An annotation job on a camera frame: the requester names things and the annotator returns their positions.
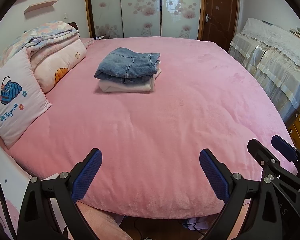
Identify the white folded fleece garment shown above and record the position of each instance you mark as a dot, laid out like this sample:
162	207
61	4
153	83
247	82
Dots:
145	87

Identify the pink bed blanket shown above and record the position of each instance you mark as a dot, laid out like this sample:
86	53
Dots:
151	142

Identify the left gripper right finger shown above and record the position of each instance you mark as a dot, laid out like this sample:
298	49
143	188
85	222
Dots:
249	206

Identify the dark wooden headboard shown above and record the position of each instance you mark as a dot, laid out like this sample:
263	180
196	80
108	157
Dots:
74	25

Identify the lace covered furniture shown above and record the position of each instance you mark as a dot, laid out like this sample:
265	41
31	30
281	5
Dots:
272	56

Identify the floral sliding wardrobe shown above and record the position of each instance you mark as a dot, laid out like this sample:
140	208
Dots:
140	18

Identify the brown wooden door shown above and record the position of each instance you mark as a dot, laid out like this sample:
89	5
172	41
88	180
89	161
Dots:
218	19

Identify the floral folded quilt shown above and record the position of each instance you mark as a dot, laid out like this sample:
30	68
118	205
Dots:
41	41

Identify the blue denim jacket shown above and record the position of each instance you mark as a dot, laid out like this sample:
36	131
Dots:
127	67

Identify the pink wall shelf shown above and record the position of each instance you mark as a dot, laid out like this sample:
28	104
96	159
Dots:
39	5

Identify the pink folded quilt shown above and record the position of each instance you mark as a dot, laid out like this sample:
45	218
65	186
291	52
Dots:
51	63

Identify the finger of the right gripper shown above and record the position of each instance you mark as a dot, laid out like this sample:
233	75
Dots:
269	163
283	147

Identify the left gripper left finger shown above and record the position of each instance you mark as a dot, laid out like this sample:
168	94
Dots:
49	207

